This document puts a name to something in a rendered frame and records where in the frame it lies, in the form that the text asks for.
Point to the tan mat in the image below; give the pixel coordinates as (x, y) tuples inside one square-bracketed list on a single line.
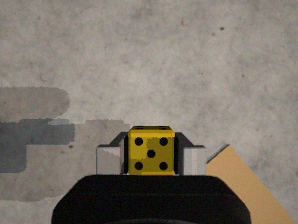
[(230, 168)]

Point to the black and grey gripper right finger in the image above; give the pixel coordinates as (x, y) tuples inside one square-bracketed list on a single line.
[(189, 159)]

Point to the yellow die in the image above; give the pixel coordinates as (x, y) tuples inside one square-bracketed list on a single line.
[(151, 150)]

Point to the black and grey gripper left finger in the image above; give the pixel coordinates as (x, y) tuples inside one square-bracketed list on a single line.
[(113, 159)]

